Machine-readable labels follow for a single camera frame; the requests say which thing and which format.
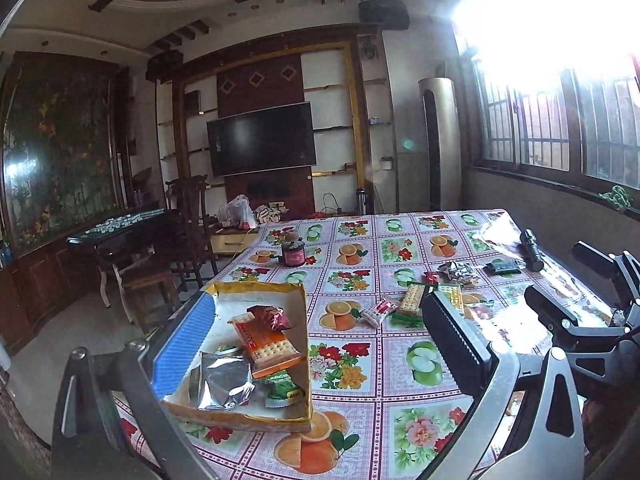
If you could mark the small red snack packet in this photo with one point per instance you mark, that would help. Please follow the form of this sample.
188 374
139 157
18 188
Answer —
431 276

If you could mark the wooden TV wall unit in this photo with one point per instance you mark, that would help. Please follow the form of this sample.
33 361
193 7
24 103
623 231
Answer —
260 75

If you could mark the dark wooden high-back chair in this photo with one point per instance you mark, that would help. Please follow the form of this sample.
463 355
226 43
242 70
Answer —
192 220

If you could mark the dark red snack packet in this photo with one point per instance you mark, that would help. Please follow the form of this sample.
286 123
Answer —
272 316

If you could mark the red label jar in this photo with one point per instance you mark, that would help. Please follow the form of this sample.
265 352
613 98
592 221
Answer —
293 256

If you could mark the black flat television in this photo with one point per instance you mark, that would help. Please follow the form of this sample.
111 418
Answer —
260 137

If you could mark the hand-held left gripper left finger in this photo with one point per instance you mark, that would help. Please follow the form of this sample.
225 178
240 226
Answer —
185 345

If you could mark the white plastic bag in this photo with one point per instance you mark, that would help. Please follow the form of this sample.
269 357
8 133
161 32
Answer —
240 212

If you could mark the small white container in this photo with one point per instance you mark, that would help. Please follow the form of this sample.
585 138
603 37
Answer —
385 164

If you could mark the crumpled silver foil packet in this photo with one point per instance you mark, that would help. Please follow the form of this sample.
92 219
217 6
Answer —
457 271

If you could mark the large black speaker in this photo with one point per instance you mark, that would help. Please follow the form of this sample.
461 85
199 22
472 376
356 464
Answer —
165 65
384 14

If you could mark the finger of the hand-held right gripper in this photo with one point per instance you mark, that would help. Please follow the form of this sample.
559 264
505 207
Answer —
595 255
550 307

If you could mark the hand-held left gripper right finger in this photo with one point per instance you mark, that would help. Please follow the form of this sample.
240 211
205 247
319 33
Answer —
457 345

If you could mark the pile of small boxes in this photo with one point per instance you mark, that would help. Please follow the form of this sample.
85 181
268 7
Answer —
270 212

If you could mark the orange cracker packet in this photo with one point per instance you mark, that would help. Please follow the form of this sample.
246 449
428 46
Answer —
265 347

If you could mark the metal thermos flask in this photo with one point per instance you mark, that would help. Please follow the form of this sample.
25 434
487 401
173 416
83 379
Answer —
360 201

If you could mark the dark wooden sideboard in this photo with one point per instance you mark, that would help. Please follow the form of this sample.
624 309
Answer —
45 285

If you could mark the yellow-rimmed cardboard box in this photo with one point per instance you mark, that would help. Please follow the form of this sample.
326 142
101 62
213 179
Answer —
250 417

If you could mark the red and white candy packet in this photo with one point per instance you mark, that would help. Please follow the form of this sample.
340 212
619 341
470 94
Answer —
377 311

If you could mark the brown wooden stool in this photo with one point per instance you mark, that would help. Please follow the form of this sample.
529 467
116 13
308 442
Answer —
150 280

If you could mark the black mahjong table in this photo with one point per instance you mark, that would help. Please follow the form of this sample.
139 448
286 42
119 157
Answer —
130 235

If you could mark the green-edged cracker packet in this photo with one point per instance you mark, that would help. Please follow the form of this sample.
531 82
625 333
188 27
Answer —
413 299
450 294

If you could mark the small black shelf speaker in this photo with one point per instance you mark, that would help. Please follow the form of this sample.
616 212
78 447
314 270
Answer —
192 102

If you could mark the row of mahjong tiles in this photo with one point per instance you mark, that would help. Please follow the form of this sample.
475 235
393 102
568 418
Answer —
120 220

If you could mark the beige standing air conditioner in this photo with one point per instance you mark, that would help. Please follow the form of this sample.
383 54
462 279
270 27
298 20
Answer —
447 150

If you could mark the fruit and flower print tablecloth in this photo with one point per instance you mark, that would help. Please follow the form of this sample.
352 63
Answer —
380 360

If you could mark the floral painted wall panel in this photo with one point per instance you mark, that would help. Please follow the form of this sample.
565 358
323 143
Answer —
60 160

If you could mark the light wooden TV cabinet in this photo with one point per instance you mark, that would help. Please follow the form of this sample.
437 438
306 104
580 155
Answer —
232 242

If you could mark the dark green flat packet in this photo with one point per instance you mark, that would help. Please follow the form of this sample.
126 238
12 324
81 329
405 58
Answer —
502 266

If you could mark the small tan cork stopper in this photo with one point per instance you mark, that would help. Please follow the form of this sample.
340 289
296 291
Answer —
290 236

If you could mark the black flashlight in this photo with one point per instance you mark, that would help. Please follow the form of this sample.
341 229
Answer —
531 251

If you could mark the large silver foil packet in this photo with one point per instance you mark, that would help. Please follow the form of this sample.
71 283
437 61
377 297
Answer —
225 380

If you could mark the barred window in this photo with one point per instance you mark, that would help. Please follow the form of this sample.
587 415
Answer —
545 125

